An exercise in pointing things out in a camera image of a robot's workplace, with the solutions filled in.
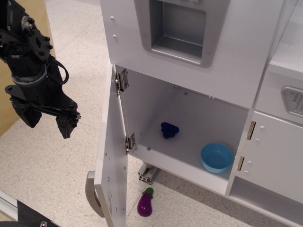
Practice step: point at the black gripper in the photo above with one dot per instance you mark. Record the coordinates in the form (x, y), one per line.
(43, 93)

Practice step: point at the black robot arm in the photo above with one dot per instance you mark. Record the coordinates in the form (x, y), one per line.
(22, 46)

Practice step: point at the white lower fridge door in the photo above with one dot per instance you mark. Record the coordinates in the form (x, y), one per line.
(112, 159)

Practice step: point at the white toy fridge cabinet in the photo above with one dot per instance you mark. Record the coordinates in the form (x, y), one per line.
(195, 99)

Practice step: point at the upper metal door hinge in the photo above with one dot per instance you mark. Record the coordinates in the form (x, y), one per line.
(121, 81)

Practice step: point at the metal door hinge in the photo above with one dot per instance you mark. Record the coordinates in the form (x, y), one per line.
(121, 81)
(130, 142)

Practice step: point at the lower metal door hinge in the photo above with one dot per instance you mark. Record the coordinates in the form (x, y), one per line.
(130, 142)

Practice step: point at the aluminium extrusion foot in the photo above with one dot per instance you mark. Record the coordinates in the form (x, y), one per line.
(148, 173)

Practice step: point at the blue toy grapes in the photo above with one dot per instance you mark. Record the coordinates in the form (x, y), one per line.
(169, 130)

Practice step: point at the purple toy eggplant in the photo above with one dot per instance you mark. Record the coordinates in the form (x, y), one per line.
(144, 207)

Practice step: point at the grey ice dispenser recess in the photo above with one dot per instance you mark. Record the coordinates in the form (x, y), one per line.
(188, 30)

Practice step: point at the blue plastic bowl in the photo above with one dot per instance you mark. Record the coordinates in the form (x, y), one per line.
(216, 158)

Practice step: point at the brass lower cabinet hinge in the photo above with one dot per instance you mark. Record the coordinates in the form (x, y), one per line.
(240, 163)

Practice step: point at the brass cabinet hinge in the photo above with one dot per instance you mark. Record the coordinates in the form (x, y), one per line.
(240, 163)
(251, 130)

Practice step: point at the brass upper cabinet hinge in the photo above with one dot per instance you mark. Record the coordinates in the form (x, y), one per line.
(251, 130)

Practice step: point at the white adjacent cabinet door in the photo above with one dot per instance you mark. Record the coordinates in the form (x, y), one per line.
(273, 157)

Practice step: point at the silver door handle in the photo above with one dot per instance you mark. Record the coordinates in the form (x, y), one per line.
(91, 194)

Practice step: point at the black base with aluminium rail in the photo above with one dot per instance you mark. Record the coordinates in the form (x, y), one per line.
(21, 215)

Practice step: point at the grey oven handle panel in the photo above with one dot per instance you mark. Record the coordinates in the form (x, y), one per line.
(293, 100)

